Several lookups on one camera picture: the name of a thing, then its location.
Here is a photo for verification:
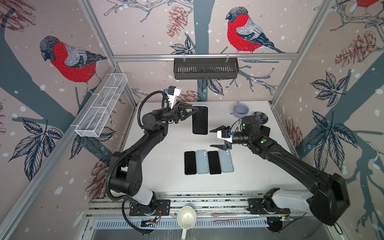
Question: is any white ladle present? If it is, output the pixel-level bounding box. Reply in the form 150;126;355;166
177;206;197;240

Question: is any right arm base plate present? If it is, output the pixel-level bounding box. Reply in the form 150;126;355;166
247;198;291;215

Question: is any black phone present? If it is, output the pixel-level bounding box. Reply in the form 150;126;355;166
184;151;197;175
208;151;222;175
192;106;209;135
260;126;271;137

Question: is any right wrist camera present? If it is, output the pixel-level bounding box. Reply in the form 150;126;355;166
217;130;234;143

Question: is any white mesh wall shelf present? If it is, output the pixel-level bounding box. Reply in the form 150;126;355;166
75;73;128;138

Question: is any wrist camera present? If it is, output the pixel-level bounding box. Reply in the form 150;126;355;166
217;130;234;143
165;86;181;109

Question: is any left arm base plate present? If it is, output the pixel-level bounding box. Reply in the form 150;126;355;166
129;200;171;217

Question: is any black hanging wire basket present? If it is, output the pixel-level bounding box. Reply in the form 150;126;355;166
174;58;239;80

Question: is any white phone case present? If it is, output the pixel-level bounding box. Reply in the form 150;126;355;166
218;150;234;173

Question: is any red pen on rail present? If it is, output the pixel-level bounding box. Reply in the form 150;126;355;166
214;219;242;225

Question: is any lavender cup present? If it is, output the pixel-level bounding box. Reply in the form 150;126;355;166
233;102;249;119

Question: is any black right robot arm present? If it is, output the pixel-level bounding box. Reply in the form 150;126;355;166
213;116;351;226

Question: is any light blue phone case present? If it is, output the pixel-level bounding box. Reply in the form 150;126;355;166
196;150;210;174

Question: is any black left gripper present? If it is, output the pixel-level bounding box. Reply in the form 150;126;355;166
151;104;197;128

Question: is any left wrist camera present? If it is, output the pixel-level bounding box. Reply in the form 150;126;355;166
165;86;181;109

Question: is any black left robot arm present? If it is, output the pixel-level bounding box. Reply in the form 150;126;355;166
106;86;199;215

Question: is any dark grey small bowl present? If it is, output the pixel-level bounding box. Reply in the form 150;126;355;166
252;112;269;125

